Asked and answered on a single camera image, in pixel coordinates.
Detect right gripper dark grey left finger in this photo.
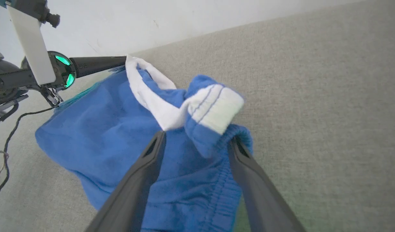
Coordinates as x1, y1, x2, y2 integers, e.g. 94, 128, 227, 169
84, 130, 167, 232

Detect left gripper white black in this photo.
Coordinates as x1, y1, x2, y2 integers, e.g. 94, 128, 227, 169
6, 6, 127, 107

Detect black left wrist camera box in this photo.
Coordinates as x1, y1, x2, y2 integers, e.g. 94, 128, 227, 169
5, 0, 61, 28

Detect grey fabric surface cover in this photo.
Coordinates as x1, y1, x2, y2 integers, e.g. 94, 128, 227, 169
0, 0, 395, 232

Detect blue shorts with white trim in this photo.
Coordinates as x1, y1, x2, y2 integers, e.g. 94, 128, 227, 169
35, 55, 253, 232

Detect thin black hanging cable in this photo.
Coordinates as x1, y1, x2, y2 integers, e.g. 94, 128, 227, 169
0, 106, 56, 203

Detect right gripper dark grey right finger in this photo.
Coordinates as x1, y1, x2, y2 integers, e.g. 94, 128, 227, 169
228, 136, 307, 232

